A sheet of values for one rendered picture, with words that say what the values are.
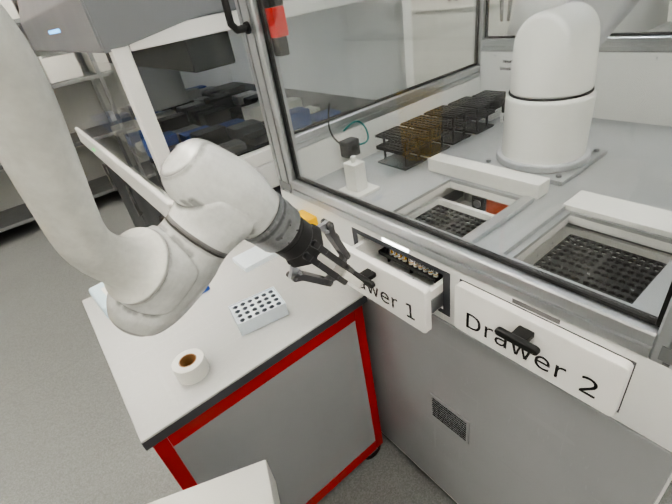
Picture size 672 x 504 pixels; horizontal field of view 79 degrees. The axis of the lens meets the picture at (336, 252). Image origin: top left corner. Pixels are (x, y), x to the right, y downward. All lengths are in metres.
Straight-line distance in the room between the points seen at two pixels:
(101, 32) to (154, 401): 0.95
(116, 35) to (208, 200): 0.88
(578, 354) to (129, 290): 0.64
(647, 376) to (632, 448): 0.16
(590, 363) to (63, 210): 0.70
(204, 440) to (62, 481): 1.13
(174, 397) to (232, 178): 0.55
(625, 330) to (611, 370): 0.07
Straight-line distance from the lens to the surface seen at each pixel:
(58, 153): 0.43
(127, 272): 0.55
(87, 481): 2.02
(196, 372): 0.95
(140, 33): 1.39
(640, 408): 0.77
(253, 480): 0.71
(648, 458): 0.84
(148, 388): 1.02
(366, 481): 1.60
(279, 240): 0.64
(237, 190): 0.57
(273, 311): 1.01
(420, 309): 0.81
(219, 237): 0.58
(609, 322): 0.69
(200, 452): 1.04
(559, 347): 0.74
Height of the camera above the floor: 1.42
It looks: 33 degrees down
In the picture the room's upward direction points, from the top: 10 degrees counter-clockwise
